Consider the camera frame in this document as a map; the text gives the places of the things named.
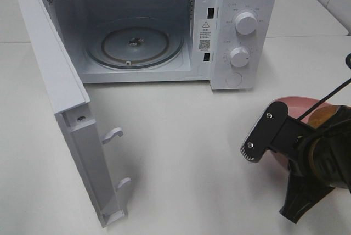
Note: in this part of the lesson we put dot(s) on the white microwave door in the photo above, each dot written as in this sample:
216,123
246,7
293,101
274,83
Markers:
70,104

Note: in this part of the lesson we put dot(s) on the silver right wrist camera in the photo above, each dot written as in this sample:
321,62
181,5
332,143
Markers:
263,132

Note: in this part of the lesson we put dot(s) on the round white door button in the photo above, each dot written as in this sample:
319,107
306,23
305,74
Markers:
234,79

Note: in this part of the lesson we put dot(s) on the pink round plate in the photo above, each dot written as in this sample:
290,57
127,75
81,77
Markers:
299,106

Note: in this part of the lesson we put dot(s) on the white microwave oven body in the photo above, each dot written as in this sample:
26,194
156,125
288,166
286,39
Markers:
208,28

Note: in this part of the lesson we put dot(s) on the burger with lettuce and tomato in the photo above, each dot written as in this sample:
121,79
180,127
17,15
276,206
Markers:
321,115

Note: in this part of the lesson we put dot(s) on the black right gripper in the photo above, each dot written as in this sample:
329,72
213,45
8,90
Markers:
318,154

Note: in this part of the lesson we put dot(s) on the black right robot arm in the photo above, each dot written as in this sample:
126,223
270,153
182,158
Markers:
316,154

